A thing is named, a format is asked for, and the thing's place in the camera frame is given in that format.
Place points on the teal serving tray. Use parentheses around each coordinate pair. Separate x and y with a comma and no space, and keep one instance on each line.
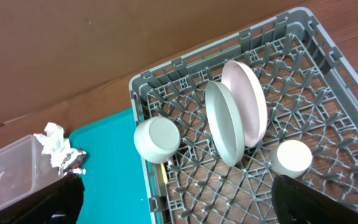
(115,189)

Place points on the grey round plate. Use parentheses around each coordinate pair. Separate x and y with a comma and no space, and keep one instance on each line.
(225,123)

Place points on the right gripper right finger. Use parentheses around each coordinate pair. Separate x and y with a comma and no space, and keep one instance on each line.
(294,202)

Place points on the white cup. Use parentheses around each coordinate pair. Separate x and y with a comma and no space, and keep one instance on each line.
(291,158)

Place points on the clear plastic bin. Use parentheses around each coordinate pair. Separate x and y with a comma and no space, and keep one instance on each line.
(24,170)

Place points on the white napkin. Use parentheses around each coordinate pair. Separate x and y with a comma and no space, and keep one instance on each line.
(55,145)

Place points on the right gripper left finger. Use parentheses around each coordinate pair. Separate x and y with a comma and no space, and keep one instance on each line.
(60,202)

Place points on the red snack wrapper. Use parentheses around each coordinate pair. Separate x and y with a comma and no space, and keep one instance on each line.
(73,160)

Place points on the yellow plastic spoon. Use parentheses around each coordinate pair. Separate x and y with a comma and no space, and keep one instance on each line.
(164,173)

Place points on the grey bowl of rice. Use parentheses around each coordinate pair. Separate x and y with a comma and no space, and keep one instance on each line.
(157,139)

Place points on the grey dishwasher rack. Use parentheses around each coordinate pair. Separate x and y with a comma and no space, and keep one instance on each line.
(312,96)

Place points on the white round plate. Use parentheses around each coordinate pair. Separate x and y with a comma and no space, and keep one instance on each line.
(249,97)

